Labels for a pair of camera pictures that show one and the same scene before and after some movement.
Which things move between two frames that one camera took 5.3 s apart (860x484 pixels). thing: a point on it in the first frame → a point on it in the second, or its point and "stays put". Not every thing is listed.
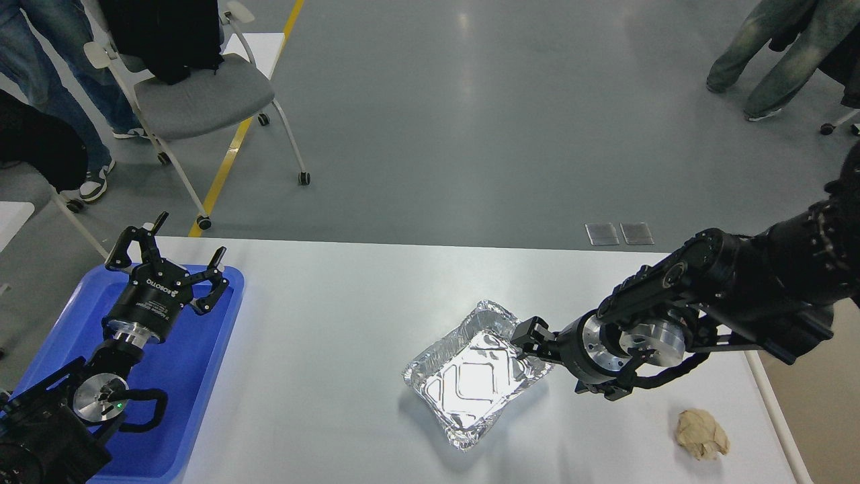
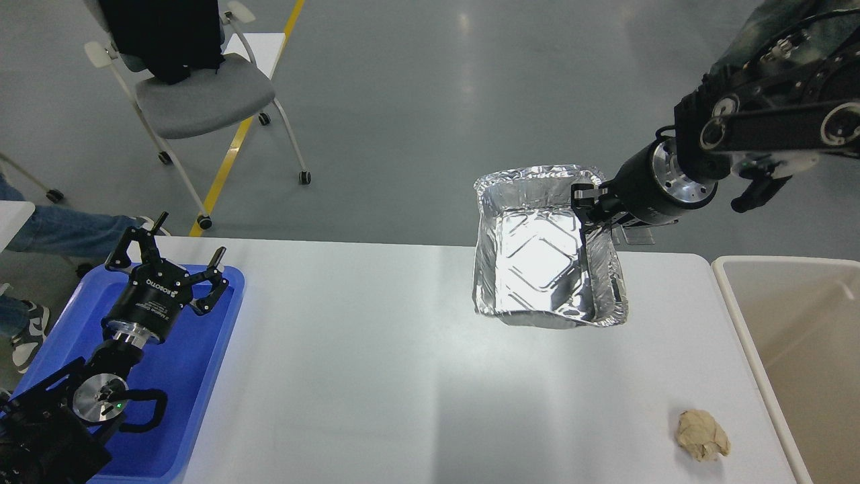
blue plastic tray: [185, 367] stays put
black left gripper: [150, 302] stays put
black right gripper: [594, 353] → [652, 188]
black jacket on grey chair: [170, 37] stays put
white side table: [13, 215] stays put
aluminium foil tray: [472, 373] → [533, 266]
